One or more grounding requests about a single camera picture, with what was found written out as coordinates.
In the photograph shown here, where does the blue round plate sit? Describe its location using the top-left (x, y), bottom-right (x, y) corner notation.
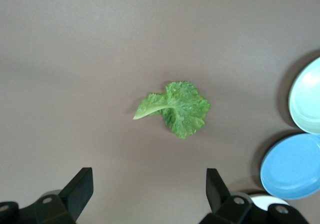
top-left (259, 133), bottom-right (320, 201)

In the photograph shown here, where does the beige round plate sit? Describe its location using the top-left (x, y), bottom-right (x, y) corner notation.
top-left (249, 195), bottom-right (291, 212)

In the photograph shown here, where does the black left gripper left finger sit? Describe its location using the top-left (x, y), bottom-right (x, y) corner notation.
top-left (33, 167), bottom-right (94, 224)

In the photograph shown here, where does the pale green round plate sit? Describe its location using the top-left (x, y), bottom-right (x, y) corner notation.
top-left (288, 56), bottom-right (320, 135)

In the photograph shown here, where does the green lettuce leaf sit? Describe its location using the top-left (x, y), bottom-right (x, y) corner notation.
top-left (132, 80), bottom-right (212, 140)

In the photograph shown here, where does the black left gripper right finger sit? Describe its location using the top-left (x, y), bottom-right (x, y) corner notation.
top-left (199, 168), bottom-right (254, 224)

